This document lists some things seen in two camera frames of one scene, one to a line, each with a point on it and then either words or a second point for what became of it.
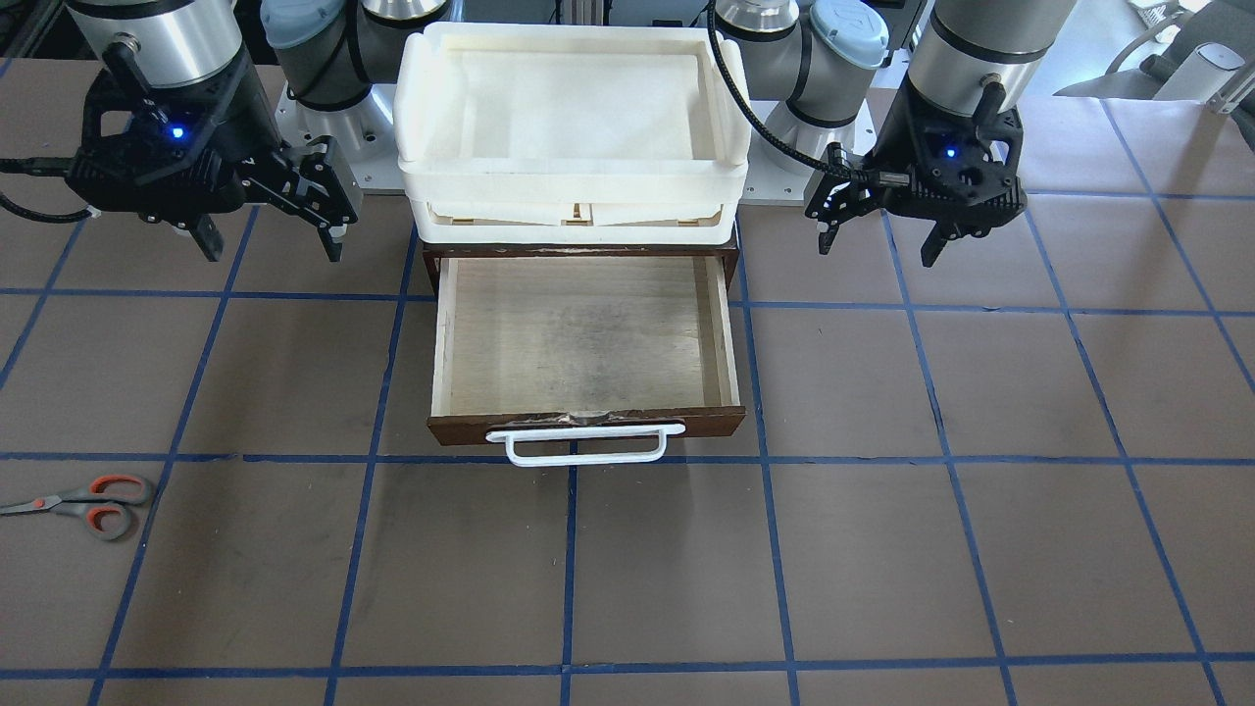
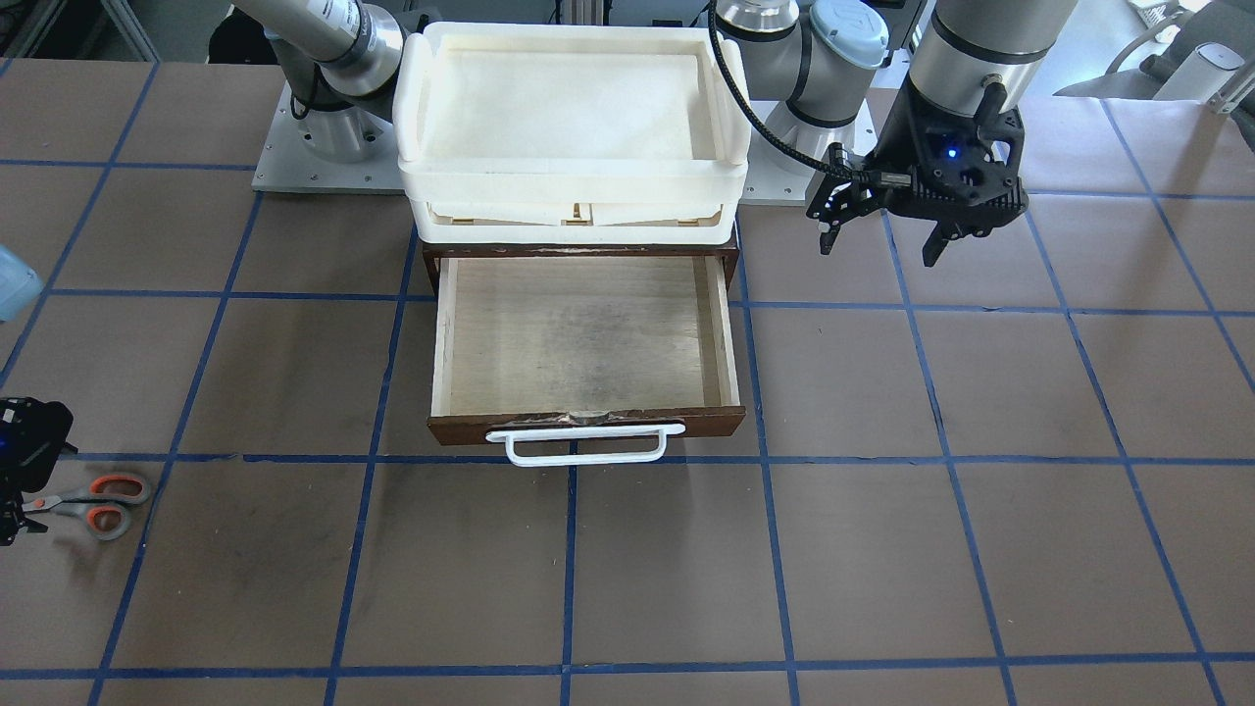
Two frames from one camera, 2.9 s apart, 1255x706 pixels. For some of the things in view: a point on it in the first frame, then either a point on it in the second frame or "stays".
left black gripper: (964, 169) stays
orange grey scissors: (101, 505) stays
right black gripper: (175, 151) → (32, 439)
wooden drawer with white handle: (586, 360) stays
